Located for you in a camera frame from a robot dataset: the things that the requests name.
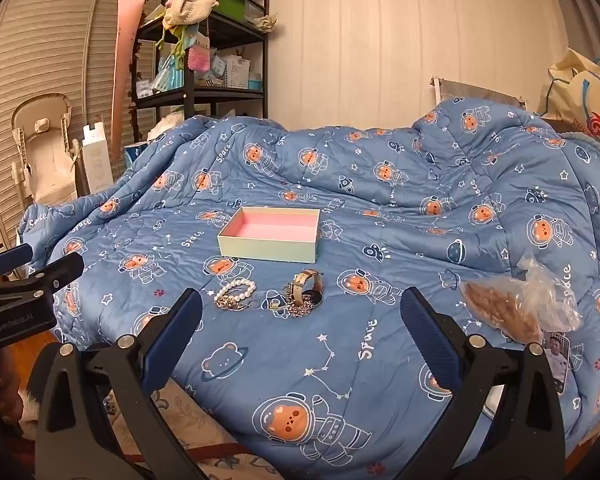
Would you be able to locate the white cardboard box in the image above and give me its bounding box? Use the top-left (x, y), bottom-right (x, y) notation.
top-left (81, 121), bottom-right (115, 195)

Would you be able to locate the small pink pouch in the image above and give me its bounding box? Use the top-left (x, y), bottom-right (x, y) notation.
top-left (189, 45), bottom-right (211, 72)

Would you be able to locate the wristwatch with beige strap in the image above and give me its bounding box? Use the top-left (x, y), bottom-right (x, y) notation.
top-left (285, 269), bottom-right (326, 307)

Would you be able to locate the white baby chair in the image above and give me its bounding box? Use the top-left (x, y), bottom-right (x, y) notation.
top-left (10, 92), bottom-right (81, 206)

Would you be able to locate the pale green box pink inside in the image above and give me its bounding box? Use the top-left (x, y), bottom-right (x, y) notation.
top-left (216, 206), bottom-right (321, 264)

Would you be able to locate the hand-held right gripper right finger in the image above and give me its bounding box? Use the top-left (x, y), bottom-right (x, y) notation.
top-left (395, 287), bottom-right (581, 480)

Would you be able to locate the clear plastic snack bag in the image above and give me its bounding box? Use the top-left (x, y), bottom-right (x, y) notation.
top-left (459, 255), bottom-right (585, 346)

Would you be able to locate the cream shopping bag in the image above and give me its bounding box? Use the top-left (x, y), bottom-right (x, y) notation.
top-left (537, 47), bottom-right (600, 143)

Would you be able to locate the white pearl bracelet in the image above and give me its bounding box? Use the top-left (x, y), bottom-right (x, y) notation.
top-left (214, 278), bottom-right (259, 306)

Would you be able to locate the metal chain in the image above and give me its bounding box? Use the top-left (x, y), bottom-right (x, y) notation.
top-left (280, 294), bottom-right (315, 319)

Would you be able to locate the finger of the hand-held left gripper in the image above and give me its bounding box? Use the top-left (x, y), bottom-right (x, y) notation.
top-left (0, 252), bottom-right (85, 311)
top-left (0, 243), bottom-right (33, 283)

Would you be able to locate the white plastic basket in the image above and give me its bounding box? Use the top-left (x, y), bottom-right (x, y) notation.
top-left (223, 57), bottom-right (251, 88)

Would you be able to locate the white metal frame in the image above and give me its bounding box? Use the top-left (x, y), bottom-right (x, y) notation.
top-left (430, 76), bottom-right (526, 111)

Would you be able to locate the beige floral bed sheet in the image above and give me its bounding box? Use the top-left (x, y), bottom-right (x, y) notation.
top-left (105, 380), bottom-right (261, 480)

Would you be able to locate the white louvered closet door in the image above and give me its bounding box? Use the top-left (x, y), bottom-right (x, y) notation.
top-left (0, 0), bottom-right (146, 261)

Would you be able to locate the black metal shelf rack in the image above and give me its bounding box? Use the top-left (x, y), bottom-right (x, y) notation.
top-left (130, 0), bottom-right (271, 133)

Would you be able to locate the person's left hand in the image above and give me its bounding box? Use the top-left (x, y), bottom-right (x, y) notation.
top-left (0, 345), bottom-right (26, 423)

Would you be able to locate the photo card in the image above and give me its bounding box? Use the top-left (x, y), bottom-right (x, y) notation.
top-left (542, 332), bottom-right (573, 395)

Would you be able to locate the white crumpled plastic bag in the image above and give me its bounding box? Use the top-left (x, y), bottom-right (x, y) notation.
top-left (147, 112), bottom-right (186, 141)

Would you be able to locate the blue astronaut bear blanket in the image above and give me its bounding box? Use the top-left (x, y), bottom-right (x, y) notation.
top-left (17, 97), bottom-right (600, 468)

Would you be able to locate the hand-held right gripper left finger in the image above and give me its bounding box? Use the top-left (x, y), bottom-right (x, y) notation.
top-left (30, 287), bottom-right (211, 480)

